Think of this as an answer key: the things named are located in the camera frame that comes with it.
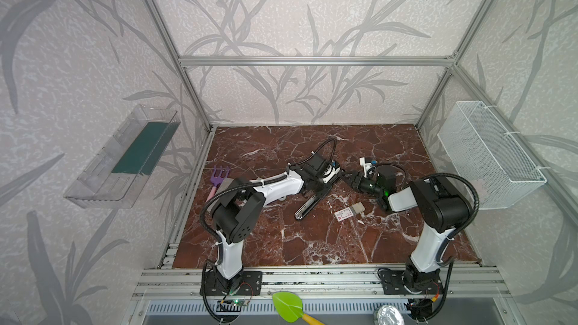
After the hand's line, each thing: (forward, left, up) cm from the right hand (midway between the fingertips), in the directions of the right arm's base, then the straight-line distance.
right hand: (342, 171), depth 94 cm
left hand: (-5, +5, -1) cm, 7 cm away
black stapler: (-13, +13, -4) cm, 19 cm away
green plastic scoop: (-46, +20, -6) cm, 51 cm away
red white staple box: (-15, -2, -7) cm, 17 cm away
